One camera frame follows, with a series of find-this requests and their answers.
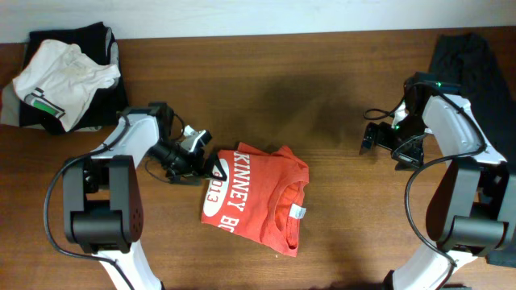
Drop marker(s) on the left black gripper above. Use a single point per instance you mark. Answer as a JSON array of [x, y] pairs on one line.
[[191, 167]]

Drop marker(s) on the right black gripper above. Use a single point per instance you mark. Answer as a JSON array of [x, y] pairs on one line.
[[381, 130]]

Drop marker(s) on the red printed t-shirt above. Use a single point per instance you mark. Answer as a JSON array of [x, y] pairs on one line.
[[262, 197]]

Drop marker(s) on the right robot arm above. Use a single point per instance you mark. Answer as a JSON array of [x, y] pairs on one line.
[[452, 133]]

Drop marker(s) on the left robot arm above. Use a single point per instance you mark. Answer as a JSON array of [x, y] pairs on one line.
[[103, 212]]

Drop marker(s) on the dark grey garment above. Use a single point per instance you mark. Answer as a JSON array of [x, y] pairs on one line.
[[479, 80]]

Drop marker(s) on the black folded garment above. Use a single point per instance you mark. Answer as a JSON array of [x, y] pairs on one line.
[[96, 44]]

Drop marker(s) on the white folded t-shirt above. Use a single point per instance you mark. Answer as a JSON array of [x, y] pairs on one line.
[[61, 80]]

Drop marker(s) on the grey folded garment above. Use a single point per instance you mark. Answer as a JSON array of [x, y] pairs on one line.
[[10, 106]]

